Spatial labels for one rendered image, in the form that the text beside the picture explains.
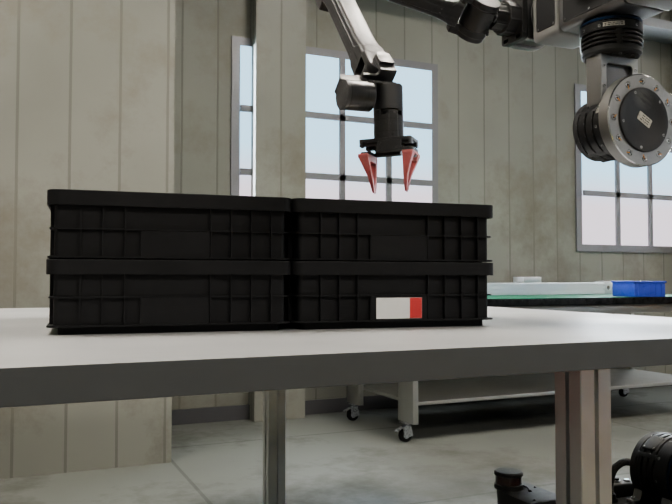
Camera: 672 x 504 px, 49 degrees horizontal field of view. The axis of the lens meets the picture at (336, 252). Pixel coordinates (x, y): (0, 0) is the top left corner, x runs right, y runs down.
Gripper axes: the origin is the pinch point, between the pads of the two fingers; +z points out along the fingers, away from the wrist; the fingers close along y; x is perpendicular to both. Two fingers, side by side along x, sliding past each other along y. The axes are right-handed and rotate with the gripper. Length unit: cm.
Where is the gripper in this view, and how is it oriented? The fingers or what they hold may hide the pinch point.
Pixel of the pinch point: (390, 187)
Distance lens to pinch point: 141.8
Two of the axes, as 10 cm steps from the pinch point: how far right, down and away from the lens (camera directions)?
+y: 9.4, -0.3, -3.3
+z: 0.2, 10.0, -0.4
